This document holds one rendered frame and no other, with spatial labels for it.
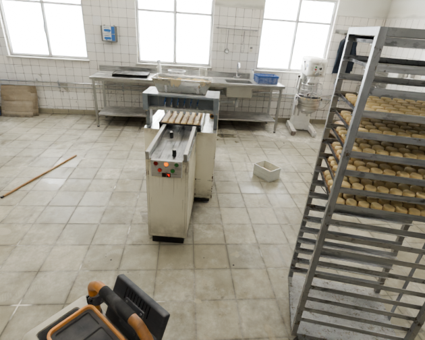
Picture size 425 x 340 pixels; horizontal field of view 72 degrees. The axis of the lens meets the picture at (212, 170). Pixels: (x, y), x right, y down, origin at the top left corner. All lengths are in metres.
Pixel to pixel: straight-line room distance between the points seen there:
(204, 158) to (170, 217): 0.77
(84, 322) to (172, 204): 1.50
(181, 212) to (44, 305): 1.15
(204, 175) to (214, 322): 1.48
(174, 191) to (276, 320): 1.20
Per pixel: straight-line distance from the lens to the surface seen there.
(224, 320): 2.22
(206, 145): 2.92
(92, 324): 1.11
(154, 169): 2.29
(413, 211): 1.68
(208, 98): 2.78
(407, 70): 1.37
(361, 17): 6.82
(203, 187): 3.13
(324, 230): 1.55
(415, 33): 1.32
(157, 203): 2.48
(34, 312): 2.46
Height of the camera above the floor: 1.78
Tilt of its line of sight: 26 degrees down
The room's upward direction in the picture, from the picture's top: 4 degrees clockwise
